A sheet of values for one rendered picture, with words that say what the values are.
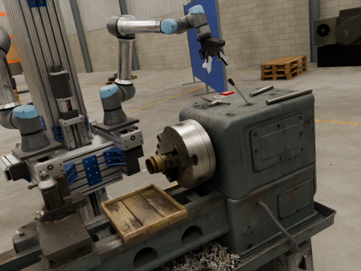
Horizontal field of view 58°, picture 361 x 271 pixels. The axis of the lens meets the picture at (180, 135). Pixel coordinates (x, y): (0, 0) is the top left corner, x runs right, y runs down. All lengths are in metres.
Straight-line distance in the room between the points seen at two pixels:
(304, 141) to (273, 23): 10.80
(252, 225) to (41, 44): 1.53
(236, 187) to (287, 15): 10.91
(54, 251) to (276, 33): 11.65
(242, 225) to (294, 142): 0.49
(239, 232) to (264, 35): 11.31
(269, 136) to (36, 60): 1.37
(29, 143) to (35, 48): 0.55
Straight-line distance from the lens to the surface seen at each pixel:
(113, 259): 1.46
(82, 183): 2.04
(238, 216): 1.63
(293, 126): 1.70
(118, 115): 2.05
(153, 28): 1.78
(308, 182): 1.89
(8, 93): 2.01
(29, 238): 1.61
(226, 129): 1.43
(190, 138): 1.45
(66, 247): 1.32
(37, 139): 1.91
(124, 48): 2.08
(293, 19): 12.13
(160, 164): 1.49
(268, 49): 12.66
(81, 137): 2.11
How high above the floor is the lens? 1.65
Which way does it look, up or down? 18 degrees down
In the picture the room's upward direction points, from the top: 9 degrees counter-clockwise
